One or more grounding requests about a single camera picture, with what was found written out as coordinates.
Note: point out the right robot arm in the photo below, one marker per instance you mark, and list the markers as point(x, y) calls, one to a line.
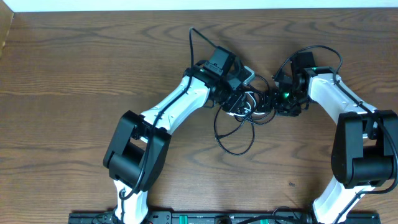
point(364, 153)

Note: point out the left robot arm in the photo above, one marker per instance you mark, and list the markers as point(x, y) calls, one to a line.
point(139, 145)

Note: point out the cardboard box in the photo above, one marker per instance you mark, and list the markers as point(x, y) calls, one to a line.
point(6, 17)

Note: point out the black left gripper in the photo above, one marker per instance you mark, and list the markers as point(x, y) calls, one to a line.
point(236, 103)

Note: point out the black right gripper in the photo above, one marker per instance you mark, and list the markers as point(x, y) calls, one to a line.
point(279, 109)

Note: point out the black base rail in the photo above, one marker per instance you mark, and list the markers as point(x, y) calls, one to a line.
point(167, 217)

